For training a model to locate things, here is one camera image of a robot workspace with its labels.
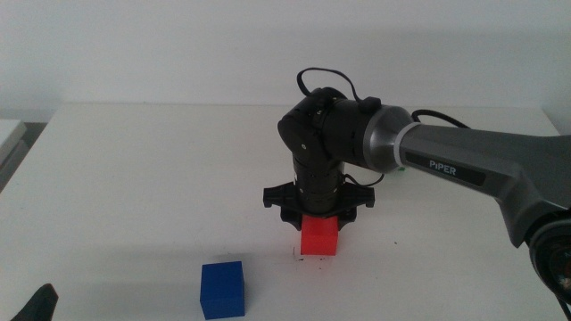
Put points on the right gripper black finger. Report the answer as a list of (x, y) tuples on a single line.
[(292, 220), (345, 220)]

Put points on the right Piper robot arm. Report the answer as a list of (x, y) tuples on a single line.
[(468, 151)]

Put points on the red cube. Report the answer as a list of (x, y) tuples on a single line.
[(319, 241)]

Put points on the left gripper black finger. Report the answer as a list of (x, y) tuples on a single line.
[(40, 307)]

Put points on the white side table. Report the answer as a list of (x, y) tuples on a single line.
[(9, 134)]

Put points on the blue cube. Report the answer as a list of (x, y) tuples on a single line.
[(223, 290)]

